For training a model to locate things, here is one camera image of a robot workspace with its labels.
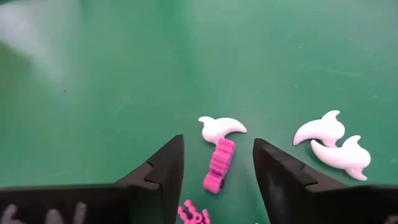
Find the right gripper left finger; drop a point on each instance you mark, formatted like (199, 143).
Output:
(149, 193)

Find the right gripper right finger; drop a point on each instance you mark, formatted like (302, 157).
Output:
(295, 193)

